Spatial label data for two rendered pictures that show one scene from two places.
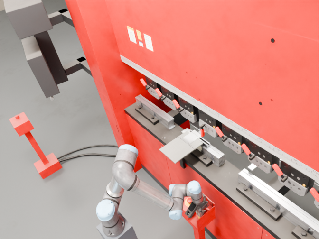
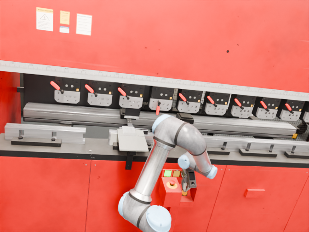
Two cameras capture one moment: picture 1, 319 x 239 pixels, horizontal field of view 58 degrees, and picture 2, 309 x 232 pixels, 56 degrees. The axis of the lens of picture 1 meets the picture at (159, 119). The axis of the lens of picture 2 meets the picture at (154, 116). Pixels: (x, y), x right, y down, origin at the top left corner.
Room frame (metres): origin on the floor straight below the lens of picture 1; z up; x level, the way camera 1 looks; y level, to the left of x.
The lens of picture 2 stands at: (0.89, 1.44, 1.91)
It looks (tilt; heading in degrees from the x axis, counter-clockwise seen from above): 24 degrees down; 286
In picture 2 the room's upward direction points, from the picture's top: 10 degrees clockwise
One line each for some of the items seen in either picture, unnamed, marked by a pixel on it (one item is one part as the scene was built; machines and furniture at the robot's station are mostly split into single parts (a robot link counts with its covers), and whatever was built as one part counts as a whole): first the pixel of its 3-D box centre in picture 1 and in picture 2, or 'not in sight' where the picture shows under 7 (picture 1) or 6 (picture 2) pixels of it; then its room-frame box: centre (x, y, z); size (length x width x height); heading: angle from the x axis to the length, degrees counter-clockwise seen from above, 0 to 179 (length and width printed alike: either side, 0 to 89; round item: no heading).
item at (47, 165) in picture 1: (35, 145); not in sight; (2.47, 1.42, 0.41); 0.25 x 0.20 x 0.83; 120
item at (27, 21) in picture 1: (44, 49); not in sight; (2.36, 0.83, 1.52); 0.51 x 0.25 x 0.85; 18
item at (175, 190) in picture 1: (178, 192); (189, 160); (1.04, -0.02, 1.03); 0.11 x 0.11 x 0.08; 73
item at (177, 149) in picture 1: (181, 146); (132, 139); (1.44, -0.11, 1.00); 0.26 x 0.18 x 0.01; 120
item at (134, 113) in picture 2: (194, 123); (132, 112); (1.52, -0.24, 1.13); 0.10 x 0.02 x 0.10; 30
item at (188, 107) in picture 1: (191, 107); (131, 94); (1.54, -0.23, 1.26); 0.15 x 0.09 x 0.17; 30
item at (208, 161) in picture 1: (195, 152); (134, 147); (1.45, -0.21, 0.89); 0.30 x 0.05 x 0.03; 30
